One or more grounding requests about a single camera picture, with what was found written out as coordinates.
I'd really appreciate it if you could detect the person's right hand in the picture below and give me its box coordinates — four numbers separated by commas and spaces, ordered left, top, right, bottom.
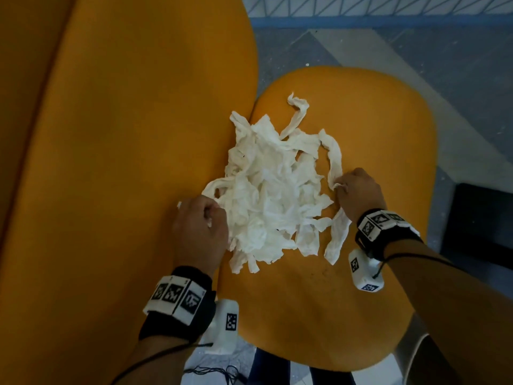
333, 168, 388, 226

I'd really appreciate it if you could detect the person's left hand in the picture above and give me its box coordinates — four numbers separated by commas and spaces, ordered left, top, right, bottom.
172, 195, 230, 279

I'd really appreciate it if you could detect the pile of white paper scraps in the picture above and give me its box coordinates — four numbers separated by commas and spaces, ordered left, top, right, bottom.
177, 91, 353, 275

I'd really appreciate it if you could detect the orange upholstered chair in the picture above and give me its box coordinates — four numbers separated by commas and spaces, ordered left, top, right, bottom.
0, 0, 438, 385

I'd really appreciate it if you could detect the person's left forearm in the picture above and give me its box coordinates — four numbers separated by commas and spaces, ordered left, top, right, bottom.
112, 335, 201, 385

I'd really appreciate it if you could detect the person's right forearm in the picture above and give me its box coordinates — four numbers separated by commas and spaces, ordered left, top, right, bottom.
383, 239, 513, 385

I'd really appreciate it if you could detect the person's left leg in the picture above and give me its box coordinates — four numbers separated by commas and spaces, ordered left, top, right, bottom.
247, 348, 291, 385

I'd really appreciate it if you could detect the person's leg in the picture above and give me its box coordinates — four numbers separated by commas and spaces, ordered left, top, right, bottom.
247, 348, 291, 385
309, 366, 357, 385

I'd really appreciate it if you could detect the person's right leg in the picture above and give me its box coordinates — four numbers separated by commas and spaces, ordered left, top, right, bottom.
309, 366, 357, 385

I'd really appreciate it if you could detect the blue mesh fence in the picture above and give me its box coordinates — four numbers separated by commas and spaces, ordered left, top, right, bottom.
242, 0, 513, 29

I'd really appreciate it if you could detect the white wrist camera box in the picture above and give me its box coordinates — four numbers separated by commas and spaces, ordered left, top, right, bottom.
202, 299, 240, 356
347, 248, 385, 293

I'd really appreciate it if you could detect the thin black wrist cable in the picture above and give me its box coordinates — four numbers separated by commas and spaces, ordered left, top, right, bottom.
371, 252, 464, 279
110, 342, 214, 385

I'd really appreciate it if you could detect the white pedestal table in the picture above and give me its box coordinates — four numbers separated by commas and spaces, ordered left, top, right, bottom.
440, 183, 513, 273

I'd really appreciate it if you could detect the black cable tangle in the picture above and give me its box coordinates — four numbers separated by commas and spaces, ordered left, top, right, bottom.
182, 364, 243, 385

